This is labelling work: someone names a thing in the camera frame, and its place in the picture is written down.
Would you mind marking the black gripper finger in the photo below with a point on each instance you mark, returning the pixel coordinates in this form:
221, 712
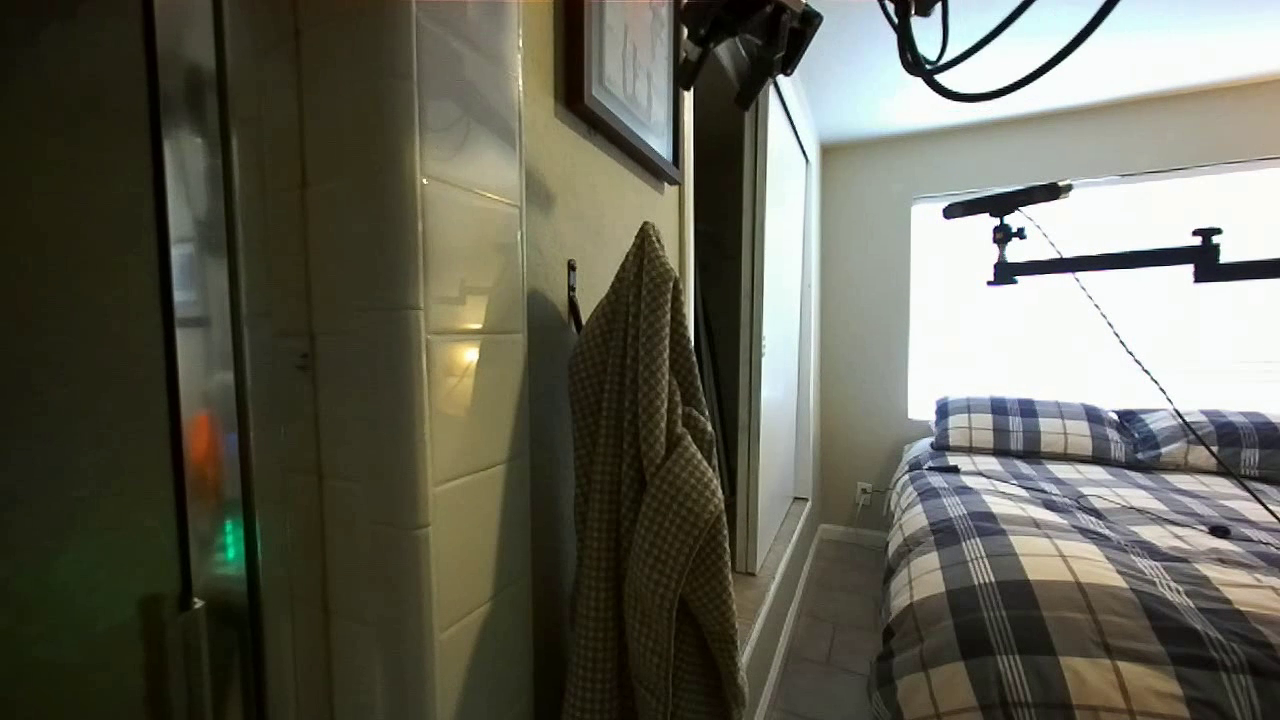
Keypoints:
755, 87

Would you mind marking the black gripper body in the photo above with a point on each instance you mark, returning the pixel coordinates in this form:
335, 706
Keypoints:
761, 29

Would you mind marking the dark wood framed portrait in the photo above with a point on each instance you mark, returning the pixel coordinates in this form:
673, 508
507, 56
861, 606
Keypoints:
625, 74

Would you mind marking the white closet door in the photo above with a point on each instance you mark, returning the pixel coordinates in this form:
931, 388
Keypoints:
780, 333

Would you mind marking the bright window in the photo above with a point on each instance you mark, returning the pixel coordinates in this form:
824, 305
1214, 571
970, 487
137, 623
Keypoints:
1094, 333

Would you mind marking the small black object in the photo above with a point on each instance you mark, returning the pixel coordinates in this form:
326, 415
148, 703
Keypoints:
1220, 530
945, 465

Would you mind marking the checked hanging garment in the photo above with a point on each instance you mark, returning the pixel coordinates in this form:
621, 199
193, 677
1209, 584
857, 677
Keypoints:
655, 506

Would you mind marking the blue plaid pillow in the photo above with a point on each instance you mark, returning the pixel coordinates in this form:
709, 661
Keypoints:
1205, 440
1024, 430

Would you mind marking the white tiled column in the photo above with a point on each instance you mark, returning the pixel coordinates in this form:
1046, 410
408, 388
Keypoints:
424, 403

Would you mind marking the blue plaid duvet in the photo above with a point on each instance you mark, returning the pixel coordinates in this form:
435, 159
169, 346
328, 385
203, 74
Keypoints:
1067, 601

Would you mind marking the glass shower door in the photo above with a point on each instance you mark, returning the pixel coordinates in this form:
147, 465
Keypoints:
203, 333

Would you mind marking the black wall hook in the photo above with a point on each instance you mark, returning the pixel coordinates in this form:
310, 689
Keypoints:
575, 296

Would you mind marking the black stereo camera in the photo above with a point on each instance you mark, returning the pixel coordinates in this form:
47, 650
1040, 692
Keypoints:
1006, 200

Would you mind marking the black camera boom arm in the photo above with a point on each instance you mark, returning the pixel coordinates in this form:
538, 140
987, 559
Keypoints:
1104, 260

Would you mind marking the white wall outlet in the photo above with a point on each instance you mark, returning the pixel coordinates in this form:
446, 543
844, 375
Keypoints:
865, 493

